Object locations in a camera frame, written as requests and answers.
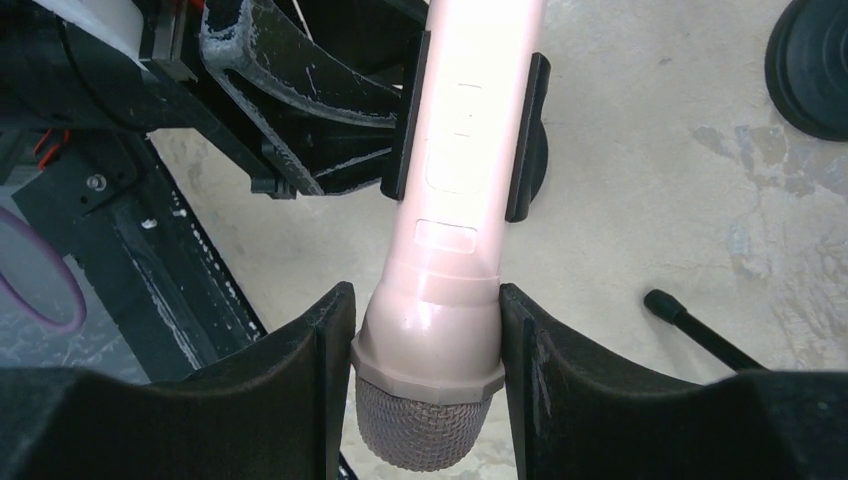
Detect black mic stand with green mic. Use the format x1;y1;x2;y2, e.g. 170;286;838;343
764;0;847;142

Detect black tripod music stand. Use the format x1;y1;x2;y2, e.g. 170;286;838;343
643;289;766;372

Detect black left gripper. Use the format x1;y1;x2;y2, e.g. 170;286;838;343
1;1;400;199

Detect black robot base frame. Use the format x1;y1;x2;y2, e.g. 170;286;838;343
13;129;346;480

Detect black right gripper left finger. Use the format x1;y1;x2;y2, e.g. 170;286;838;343
1;282;356;479

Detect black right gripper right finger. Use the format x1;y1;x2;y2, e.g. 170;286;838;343
499;284;847;479

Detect pink toy microphone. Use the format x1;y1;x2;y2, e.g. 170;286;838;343
351;1;546;472

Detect black mic stand for pink mic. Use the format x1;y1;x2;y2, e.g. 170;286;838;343
380;30;551;223

